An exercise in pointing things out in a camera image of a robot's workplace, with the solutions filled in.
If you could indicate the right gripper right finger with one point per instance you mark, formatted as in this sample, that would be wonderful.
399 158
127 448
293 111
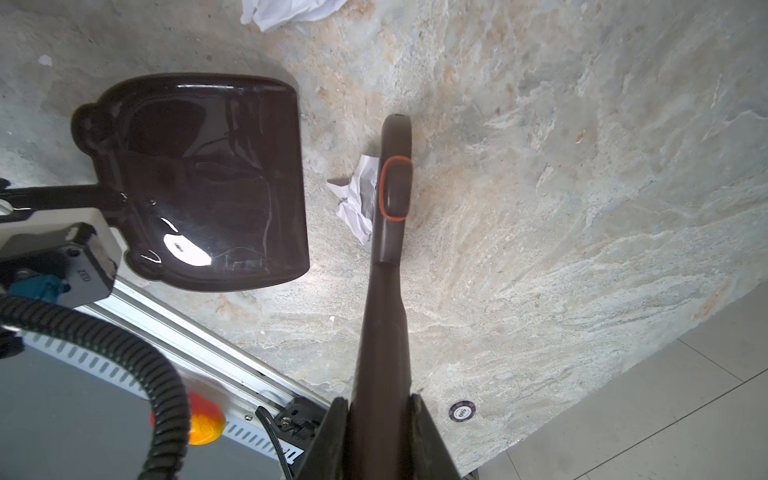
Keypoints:
430 456

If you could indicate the brown hand brush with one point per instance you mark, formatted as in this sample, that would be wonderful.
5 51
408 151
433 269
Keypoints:
378 431

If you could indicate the aluminium rail frame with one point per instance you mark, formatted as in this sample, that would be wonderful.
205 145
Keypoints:
209 365

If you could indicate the white paper scrap left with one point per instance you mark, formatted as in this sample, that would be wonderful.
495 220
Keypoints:
357 198

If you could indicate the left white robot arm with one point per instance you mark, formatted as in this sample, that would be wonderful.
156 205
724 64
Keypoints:
117 356

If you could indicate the white paper scrap long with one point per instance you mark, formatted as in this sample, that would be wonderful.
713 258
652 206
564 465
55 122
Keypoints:
268 15

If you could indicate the dark brown dustpan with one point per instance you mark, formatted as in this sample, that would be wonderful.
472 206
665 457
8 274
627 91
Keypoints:
202 175

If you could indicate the red yellow toy mango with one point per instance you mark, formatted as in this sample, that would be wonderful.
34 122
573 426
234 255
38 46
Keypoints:
207 420

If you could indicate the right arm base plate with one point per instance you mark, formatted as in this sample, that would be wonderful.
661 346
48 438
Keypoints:
293 428

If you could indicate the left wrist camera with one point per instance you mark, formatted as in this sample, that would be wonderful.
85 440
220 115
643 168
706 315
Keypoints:
66 257

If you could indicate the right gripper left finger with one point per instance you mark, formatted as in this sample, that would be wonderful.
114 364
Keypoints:
324 460

